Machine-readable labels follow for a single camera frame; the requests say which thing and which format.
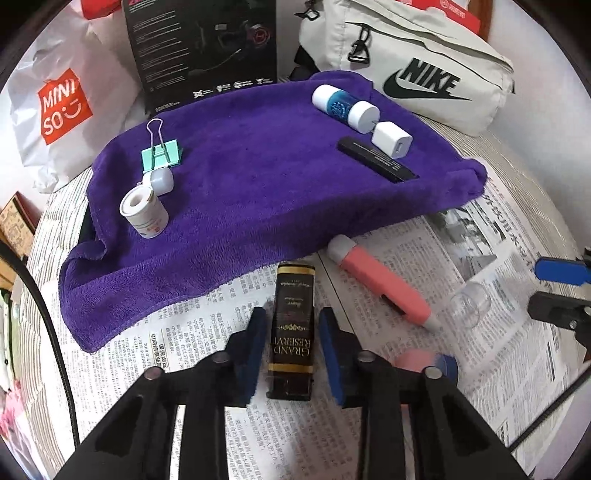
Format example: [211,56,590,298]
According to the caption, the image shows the red gift bag gold cherries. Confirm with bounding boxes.
[81,0,125,19]

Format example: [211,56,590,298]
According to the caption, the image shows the white charger cube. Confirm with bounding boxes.
[372,122,413,159]

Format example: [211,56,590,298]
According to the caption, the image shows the white plastic shopping bag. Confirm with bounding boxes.
[9,0,153,192]

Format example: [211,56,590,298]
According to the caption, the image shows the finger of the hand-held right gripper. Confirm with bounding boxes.
[536,257,591,283]
[527,292,591,329]

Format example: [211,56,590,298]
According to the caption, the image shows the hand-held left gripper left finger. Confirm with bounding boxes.
[53,307,269,480]

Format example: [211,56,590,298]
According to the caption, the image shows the black headset box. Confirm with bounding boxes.
[122,0,278,116]

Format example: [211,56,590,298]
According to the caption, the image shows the wooden nightstand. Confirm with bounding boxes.
[0,231,19,289]

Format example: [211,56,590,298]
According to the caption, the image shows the mint green binder clip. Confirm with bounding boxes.
[141,119,185,171]

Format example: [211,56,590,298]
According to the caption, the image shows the clear plastic cap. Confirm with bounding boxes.
[450,283,491,328]

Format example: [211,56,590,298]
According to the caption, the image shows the pink pen-shaped tool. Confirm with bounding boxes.
[327,234,441,332]

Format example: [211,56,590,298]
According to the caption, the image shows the pink patterned cloth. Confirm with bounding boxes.
[0,286,31,462]

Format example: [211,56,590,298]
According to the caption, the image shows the small white rounded cap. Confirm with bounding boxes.
[142,167,175,195]

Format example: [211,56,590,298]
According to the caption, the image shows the blue and white bottle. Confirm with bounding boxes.
[311,84,380,134]

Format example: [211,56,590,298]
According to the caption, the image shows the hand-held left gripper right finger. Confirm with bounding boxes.
[318,307,532,480]

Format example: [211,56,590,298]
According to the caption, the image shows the patterned notebook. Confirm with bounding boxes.
[0,191,38,241]

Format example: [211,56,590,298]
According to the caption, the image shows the black cable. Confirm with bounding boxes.
[0,242,77,435]
[510,371,591,453]

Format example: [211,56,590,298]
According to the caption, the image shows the red and white paper bag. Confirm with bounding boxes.
[411,0,481,33]

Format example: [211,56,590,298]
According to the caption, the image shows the white tape roll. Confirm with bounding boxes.
[120,187,169,240]

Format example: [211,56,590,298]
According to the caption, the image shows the grey waist bag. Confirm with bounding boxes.
[293,0,515,137]

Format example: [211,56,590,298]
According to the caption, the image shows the newspaper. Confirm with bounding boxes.
[46,185,591,480]

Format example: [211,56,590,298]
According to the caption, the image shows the purple towel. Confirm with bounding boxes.
[59,70,488,354]

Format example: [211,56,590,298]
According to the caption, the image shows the black rectangular stick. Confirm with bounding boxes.
[337,136,416,184]

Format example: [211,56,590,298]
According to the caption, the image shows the black Grand Reserve chocolate bar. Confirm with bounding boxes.
[266,261,317,401]

